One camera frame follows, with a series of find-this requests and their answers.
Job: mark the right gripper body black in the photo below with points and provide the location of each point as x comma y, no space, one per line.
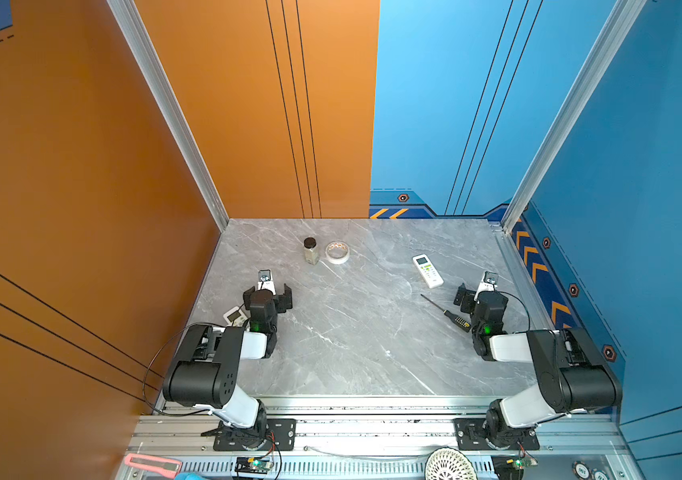
468,304

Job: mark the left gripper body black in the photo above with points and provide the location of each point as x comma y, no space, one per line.
280,304

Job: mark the black yellow screwdriver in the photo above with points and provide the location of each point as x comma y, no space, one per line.
454,318

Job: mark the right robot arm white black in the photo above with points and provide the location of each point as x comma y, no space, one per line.
571,375

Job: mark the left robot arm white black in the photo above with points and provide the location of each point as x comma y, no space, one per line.
204,371

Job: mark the small white remote control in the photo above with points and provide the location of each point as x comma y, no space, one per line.
235,316

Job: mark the glass jar black lid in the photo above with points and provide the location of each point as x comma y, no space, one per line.
310,249

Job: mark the white tape roll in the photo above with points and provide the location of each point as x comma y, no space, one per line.
337,252

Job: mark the green circuit board left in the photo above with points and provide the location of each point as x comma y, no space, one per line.
253,466

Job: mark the circuit board right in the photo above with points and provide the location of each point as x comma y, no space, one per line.
511,468

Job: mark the white round fan grille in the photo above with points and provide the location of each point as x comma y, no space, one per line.
449,464

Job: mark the pink tool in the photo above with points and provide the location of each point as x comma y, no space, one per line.
165,467

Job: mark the cyan object at edge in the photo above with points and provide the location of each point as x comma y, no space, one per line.
190,476

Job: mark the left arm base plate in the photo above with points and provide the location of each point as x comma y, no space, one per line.
282,431

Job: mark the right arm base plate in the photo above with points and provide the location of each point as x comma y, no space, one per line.
473,434

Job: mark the aluminium rail frame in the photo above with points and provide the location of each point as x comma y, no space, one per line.
391,437

